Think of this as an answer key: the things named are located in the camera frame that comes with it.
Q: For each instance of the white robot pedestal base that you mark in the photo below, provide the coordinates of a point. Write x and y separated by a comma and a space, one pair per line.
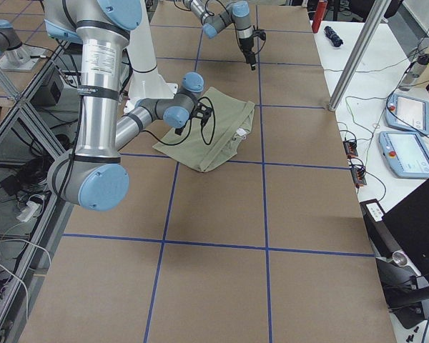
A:
146, 81

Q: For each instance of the far teach pendant tablet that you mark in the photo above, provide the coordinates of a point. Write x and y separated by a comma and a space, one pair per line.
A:
407, 113

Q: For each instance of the folded dark blue umbrella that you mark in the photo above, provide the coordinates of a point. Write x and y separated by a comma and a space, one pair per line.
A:
330, 34

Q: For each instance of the aluminium frame post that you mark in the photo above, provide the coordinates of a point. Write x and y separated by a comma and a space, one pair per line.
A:
369, 28

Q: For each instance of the olive green long-sleeve shirt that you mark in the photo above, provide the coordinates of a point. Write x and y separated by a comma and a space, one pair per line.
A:
207, 148

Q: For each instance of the near teach pendant tablet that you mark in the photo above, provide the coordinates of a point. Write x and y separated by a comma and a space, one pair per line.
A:
405, 153

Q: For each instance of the white paper price tag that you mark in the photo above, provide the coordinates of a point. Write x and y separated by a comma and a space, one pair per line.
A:
241, 133

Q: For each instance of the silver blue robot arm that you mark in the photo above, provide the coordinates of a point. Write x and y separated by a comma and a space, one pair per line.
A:
121, 93
236, 13

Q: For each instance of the teach pendant tablet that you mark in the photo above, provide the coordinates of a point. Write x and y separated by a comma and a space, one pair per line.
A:
405, 153
407, 113

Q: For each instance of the red cylinder tube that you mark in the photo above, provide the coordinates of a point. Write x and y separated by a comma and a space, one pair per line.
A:
318, 15

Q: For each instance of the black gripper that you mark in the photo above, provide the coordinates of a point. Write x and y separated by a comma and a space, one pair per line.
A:
181, 127
247, 45

